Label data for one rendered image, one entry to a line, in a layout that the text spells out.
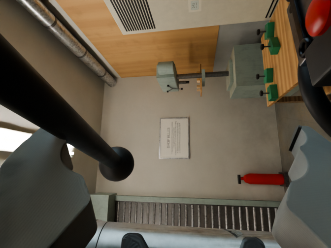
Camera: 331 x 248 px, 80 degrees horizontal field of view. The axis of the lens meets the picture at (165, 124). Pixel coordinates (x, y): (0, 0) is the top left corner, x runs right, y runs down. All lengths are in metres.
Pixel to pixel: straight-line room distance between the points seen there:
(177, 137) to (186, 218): 1.15
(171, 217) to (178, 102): 1.71
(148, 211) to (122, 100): 1.79
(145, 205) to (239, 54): 2.34
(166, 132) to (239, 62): 1.45
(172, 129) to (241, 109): 1.07
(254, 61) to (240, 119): 1.03
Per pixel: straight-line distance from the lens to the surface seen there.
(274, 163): 3.17
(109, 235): 0.45
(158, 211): 3.09
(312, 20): 0.20
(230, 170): 3.04
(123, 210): 3.21
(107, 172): 0.20
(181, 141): 3.03
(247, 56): 2.44
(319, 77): 0.22
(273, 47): 1.68
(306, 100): 0.37
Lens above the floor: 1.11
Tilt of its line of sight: 9 degrees up
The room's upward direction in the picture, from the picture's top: 91 degrees counter-clockwise
